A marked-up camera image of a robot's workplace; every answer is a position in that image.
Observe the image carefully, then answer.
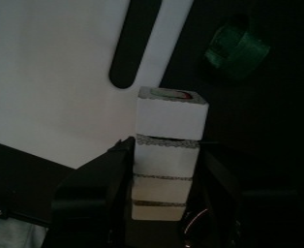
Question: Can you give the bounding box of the white cutting board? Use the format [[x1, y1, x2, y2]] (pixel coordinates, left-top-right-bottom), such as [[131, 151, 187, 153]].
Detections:
[[0, 0, 195, 171]]

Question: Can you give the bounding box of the green toy piece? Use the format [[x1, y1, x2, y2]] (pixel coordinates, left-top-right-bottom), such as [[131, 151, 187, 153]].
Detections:
[[202, 23, 271, 80]]

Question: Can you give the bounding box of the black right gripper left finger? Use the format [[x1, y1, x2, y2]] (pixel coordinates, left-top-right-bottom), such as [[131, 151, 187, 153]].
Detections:
[[42, 136, 137, 248]]

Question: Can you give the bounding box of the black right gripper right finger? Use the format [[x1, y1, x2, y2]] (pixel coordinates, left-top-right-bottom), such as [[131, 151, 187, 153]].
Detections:
[[178, 146, 244, 248]]

